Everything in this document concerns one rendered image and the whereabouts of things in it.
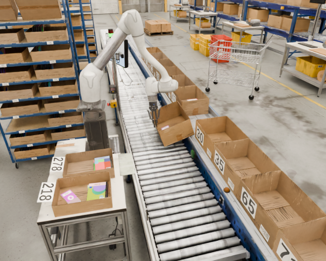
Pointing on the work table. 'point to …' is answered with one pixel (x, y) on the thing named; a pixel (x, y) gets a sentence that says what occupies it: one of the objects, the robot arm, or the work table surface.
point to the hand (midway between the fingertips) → (154, 123)
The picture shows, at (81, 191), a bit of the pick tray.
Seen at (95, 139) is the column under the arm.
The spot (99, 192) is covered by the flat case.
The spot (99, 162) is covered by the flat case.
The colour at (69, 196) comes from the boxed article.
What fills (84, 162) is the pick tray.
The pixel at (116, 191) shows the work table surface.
